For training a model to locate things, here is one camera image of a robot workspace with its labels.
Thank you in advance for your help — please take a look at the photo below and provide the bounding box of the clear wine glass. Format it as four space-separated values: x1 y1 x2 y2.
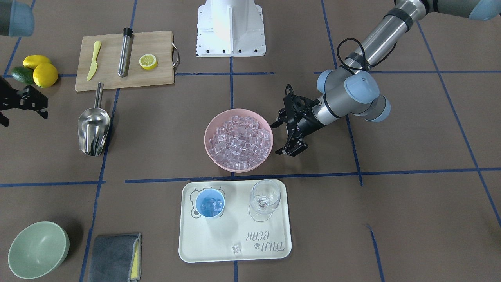
248 179 281 222

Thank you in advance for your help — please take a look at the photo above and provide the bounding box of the metal ice scoop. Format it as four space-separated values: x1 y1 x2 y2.
77 82 110 156

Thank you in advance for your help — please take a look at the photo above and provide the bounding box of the metal cylinder rod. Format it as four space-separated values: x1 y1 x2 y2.
117 27 133 78

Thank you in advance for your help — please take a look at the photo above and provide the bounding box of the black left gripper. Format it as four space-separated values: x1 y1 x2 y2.
271 84 323 157

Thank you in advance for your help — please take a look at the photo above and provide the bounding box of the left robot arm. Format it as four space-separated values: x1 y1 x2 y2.
270 0 501 157

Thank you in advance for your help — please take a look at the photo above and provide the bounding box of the grey folded cloth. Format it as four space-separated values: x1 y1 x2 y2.
88 233 142 282

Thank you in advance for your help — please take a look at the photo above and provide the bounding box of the lemon half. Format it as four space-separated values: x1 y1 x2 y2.
139 54 158 70

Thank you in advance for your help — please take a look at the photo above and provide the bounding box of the pink bowl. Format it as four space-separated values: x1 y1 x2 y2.
204 108 274 173

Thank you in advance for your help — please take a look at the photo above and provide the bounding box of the wooden cutting board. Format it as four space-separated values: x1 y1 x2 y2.
75 31 175 92

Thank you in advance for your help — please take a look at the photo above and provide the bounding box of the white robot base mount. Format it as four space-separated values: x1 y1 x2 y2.
196 0 267 58

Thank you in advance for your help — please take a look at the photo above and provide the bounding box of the single ice cube on tray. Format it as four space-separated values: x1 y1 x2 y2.
231 244 241 254

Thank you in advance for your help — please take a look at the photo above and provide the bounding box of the yellow lemon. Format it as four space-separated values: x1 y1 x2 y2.
33 63 59 88
23 55 52 70

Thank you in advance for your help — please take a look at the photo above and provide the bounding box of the clear ice cubes pile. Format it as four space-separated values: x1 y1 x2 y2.
209 115 271 167

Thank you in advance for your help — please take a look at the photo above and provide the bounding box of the green avocado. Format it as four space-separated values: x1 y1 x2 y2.
11 66 34 85

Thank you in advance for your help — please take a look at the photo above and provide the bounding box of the yellow plastic knife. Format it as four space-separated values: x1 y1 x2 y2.
86 41 102 81

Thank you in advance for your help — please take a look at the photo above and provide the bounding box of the light blue cup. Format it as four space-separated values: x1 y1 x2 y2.
195 188 225 219

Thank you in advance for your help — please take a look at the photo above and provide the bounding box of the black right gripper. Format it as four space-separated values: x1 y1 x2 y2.
0 77 48 119

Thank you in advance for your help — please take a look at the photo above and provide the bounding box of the green bowl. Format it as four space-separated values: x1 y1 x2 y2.
8 221 70 280

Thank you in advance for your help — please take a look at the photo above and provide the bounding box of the cream bear tray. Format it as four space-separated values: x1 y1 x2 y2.
178 179 293 263

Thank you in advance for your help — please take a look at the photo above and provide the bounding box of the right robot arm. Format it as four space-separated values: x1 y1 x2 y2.
0 0 48 119

